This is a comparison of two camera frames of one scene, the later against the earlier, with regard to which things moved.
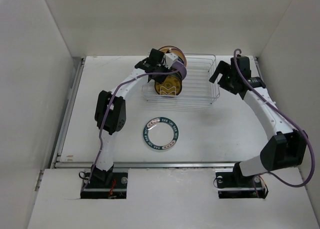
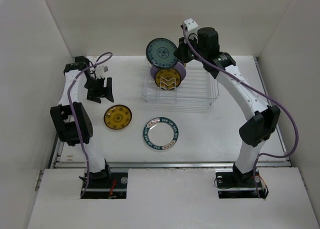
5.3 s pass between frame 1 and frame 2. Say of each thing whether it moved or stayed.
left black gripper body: moved
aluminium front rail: stayed
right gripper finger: moved
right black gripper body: moved
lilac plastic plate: stayed
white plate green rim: stayed
